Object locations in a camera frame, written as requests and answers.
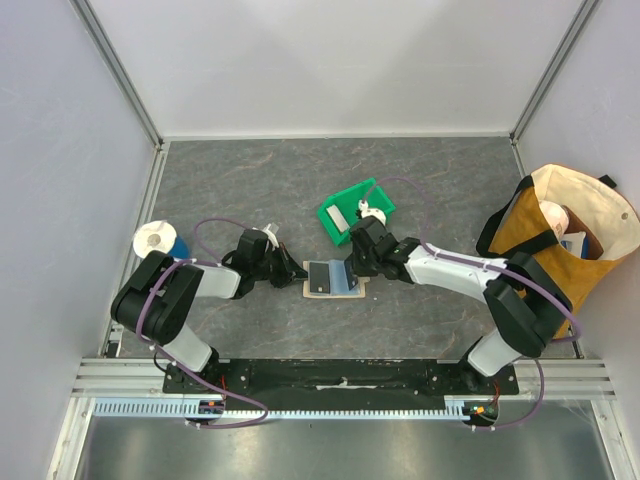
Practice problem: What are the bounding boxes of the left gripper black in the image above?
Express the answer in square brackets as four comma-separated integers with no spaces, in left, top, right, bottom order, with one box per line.
[252,242,311,289]

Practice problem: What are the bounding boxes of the beige leather card holder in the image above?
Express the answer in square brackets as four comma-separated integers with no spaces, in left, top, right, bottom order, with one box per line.
[302,259,370,300]

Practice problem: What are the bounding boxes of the dark credit card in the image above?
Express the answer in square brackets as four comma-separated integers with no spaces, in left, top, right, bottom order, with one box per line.
[308,262,331,295]

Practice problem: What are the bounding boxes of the green plastic bin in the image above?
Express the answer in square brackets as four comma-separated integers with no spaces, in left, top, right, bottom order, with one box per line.
[317,177,396,246]

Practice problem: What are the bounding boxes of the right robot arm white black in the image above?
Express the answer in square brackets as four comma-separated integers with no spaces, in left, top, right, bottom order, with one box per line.
[347,216,573,394]

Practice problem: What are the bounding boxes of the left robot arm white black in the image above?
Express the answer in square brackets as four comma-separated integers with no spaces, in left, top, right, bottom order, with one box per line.
[110,229,308,393]

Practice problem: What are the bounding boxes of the credit card stack in bin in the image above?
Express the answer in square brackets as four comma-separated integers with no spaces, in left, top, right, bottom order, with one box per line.
[326,205,350,233]

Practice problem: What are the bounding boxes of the toilet paper roll blue wrapper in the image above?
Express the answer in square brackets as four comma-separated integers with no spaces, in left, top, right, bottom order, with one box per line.
[132,220,190,259]

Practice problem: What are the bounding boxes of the items inside tote bag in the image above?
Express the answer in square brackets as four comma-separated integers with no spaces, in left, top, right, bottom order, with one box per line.
[539,200,604,260]

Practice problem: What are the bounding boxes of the mustard canvas tote bag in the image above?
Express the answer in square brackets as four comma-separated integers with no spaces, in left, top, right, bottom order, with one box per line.
[476,164,639,313]

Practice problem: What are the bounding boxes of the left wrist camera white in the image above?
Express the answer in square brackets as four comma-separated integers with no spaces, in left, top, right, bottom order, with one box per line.
[261,223,279,249]

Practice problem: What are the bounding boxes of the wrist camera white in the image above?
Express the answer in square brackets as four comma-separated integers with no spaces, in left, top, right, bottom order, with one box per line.
[261,223,279,249]
[356,199,387,225]

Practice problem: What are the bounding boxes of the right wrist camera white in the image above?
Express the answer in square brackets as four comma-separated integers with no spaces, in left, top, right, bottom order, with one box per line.
[356,199,387,225]

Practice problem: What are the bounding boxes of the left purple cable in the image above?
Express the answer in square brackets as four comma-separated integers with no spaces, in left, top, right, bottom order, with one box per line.
[134,218,271,431]

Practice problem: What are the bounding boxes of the purple cable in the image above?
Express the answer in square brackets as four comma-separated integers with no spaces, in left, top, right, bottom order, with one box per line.
[134,218,271,431]
[362,175,584,434]

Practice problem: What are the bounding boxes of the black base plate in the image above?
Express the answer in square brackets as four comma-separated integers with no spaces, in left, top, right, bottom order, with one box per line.
[163,357,521,406]

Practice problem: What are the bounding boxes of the slotted cable duct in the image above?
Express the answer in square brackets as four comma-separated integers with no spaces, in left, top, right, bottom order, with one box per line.
[93,397,489,421]

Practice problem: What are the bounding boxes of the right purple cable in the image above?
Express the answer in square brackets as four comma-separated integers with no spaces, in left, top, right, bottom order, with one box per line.
[362,175,584,434]

